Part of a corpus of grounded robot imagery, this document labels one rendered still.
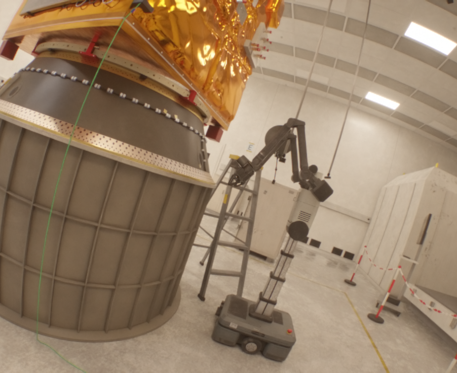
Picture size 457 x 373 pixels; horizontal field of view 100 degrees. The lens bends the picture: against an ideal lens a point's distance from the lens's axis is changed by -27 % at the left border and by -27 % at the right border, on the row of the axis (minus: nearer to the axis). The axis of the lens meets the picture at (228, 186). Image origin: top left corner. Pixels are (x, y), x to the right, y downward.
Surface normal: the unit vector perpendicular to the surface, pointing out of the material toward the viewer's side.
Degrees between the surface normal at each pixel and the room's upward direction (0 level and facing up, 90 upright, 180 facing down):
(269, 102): 90
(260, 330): 45
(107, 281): 90
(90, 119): 62
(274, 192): 90
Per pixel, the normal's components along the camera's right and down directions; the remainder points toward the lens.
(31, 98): 0.18, -0.41
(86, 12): -0.30, 0.03
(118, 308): 0.71, 0.27
